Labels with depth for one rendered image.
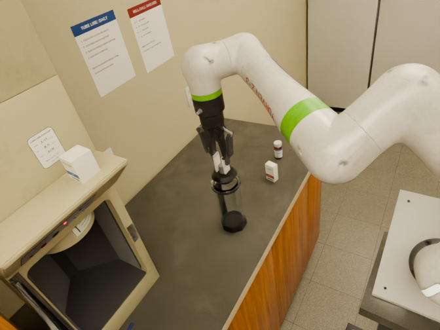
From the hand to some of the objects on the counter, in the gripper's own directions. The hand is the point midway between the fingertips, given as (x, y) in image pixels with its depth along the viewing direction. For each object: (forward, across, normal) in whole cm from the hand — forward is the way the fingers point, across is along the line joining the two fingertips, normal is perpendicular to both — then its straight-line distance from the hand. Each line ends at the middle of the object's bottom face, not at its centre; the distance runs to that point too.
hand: (221, 163), depth 109 cm
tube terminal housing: (+31, -25, -49) cm, 63 cm away
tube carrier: (+30, 0, 0) cm, 30 cm away
